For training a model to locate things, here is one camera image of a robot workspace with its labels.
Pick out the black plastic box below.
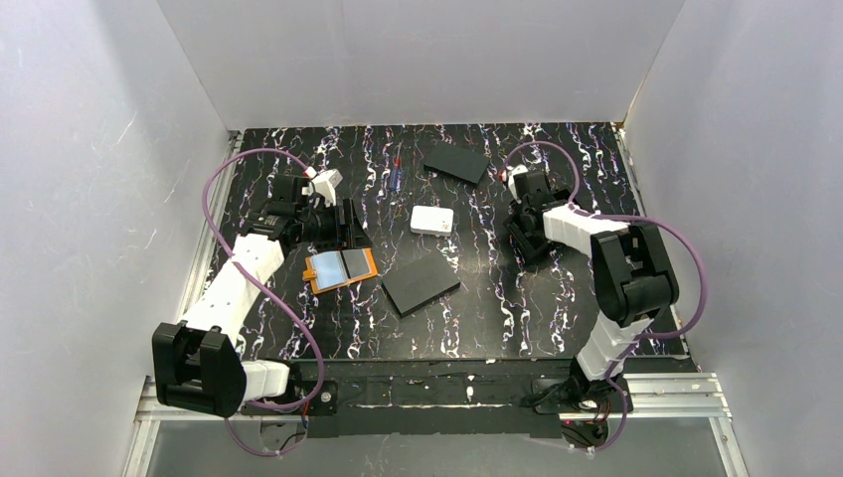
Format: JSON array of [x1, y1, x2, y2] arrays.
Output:
[[503, 212, 557, 265]]

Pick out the left aluminium side rail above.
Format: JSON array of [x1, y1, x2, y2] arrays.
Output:
[[148, 129, 245, 344]]

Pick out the flat black box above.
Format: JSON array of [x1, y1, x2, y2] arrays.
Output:
[[423, 143, 490, 185]]

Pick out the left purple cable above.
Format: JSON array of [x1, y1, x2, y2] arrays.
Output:
[[201, 148, 328, 458]]

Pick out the aluminium front frame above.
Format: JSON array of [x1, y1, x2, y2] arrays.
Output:
[[123, 373, 748, 476]]

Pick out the black network switch box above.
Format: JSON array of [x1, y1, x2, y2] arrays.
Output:
[[382, 252, 460, 318]]

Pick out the orange leather card holder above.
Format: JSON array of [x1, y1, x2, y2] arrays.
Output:
[[302, 247, 378, 294]]

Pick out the blue red screwdriver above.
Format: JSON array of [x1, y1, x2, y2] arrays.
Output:
[[387, 152, 402, 192]]

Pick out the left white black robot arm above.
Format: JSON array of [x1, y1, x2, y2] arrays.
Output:
[[151, 169, 372, 417]]

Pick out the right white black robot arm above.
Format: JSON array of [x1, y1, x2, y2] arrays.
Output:
[[500, 166, 679, 401]]

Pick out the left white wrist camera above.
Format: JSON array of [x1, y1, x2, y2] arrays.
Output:
[[303, 167, 343, 207]]

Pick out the white rectangular box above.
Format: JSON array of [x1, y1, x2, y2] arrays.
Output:
[[410, 205, 454, 238]]

